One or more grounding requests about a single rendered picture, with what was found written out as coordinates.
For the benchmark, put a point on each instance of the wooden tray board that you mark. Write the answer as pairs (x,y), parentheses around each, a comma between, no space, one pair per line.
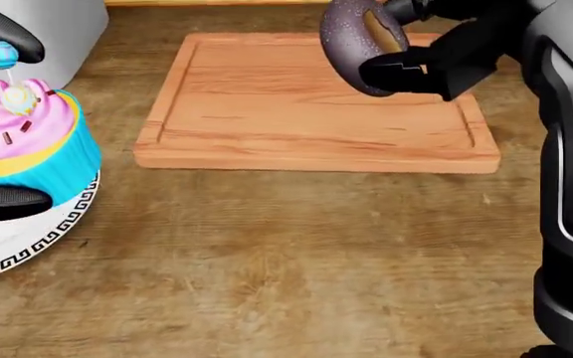
(291,108)

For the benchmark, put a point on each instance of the purple glazed sprinkled donut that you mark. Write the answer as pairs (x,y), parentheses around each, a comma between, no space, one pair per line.
(346,44)

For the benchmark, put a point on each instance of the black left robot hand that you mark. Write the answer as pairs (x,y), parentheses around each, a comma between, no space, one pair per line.
(3,33)

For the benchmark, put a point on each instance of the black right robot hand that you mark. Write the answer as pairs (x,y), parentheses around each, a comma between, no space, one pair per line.
(445,63)

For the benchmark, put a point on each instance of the white plate with black pattern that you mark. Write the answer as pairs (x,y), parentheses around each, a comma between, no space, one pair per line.
(28,238)

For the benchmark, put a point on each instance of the pink frosted blue cupcake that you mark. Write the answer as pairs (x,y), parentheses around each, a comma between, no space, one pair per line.
(33,134)

